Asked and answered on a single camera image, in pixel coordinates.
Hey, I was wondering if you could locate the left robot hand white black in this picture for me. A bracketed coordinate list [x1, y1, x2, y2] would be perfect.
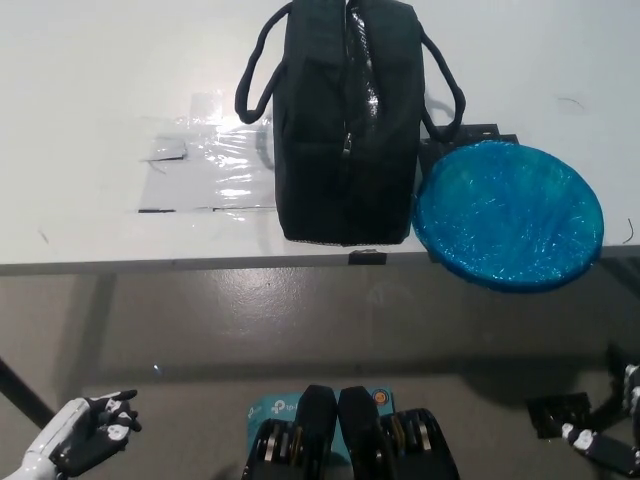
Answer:
[49, 389, 144, 477]

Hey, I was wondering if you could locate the black fabric duffel bag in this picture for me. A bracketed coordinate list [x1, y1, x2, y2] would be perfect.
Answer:
[234, 0, 469, 248]

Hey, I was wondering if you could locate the clear plastic sheet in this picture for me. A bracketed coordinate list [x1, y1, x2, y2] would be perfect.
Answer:
[135, 92, 281, 215]

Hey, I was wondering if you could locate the teal tp-link box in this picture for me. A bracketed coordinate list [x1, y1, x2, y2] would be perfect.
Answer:
[247, 387, 397, 466]

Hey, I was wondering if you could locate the grey paper piece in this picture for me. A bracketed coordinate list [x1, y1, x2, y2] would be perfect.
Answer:
[138, 136, 188, 163]

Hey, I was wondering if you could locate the black floor tape square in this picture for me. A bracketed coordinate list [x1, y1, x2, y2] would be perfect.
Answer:
[525, 392, 594, 442]

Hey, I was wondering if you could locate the small black tape piece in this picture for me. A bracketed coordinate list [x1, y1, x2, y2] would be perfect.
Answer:
[349, 247, 389, 266]

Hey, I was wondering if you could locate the blue plate stack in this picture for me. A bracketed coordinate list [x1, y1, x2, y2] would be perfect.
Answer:
[411, 139, 606, 294]

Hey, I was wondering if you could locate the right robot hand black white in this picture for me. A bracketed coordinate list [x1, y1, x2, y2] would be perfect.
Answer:
[559, 364, 640, 477]

